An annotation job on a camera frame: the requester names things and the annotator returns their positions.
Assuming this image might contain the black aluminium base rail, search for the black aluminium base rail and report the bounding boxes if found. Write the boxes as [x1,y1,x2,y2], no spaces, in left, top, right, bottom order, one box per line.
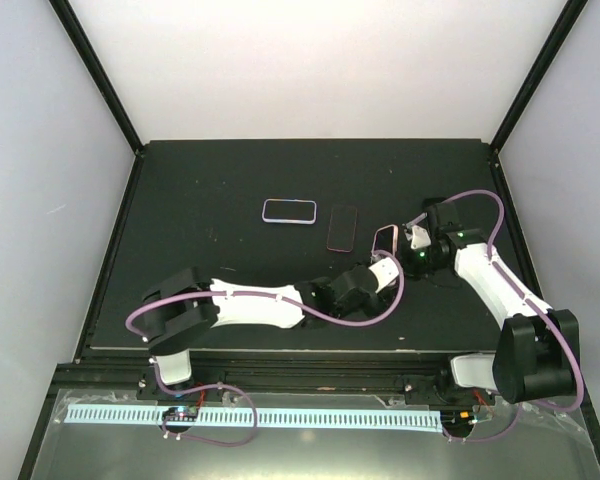
[158,350,477,406]

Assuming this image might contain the base circuit board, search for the base circuit board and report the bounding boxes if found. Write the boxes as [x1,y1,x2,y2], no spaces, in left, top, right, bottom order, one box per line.
[440,406,495,427]
[162,406,198,425]

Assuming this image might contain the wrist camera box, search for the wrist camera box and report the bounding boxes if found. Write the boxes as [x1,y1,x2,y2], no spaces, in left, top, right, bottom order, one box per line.
[369,257,399,293]
[404,222,431,251]

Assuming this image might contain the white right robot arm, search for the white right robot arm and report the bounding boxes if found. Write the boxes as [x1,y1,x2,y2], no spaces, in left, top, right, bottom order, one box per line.
[390,199,585,406]

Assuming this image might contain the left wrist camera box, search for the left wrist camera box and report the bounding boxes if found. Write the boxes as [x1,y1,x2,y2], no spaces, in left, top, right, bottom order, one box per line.
[369,257,399,293]

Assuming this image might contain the phone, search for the phone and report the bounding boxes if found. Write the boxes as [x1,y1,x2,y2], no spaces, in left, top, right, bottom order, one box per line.
[371,224,400,258]
[261,198,317,225]

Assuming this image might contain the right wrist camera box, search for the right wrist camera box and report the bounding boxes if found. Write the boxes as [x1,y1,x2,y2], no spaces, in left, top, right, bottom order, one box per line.
[404,222,431,251]

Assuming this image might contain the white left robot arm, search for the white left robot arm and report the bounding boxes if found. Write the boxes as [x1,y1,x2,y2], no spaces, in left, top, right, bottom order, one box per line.
[125,254,405,399]

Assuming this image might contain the left black frame post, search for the left black frame post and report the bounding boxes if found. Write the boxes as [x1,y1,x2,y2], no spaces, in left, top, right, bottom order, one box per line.
[49,0,144,155]

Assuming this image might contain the white slotted cable duct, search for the white slotted cable duct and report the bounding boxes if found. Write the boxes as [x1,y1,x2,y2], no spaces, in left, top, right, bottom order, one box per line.
[64,404,443,433]

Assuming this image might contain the magenta phone case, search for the magenta phone case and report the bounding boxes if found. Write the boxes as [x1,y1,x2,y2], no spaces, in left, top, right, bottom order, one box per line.
[326,205,357,253]

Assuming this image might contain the black frame post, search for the black frame post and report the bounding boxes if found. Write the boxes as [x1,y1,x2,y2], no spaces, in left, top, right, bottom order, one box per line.
[49,0,144,155]
[489,0,591,151]

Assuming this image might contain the right base circuit board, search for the right base circuit board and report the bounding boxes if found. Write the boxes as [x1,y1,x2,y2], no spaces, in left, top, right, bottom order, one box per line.
[440,406,495,427]

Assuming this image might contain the left base circuit board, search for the left base circuit board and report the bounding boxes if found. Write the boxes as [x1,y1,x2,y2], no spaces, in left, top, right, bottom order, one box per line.
[162,406,198,425]

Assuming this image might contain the right black frame post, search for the right black frame post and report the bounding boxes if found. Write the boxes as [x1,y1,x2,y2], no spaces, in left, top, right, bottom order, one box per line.
[489,0,591,151]

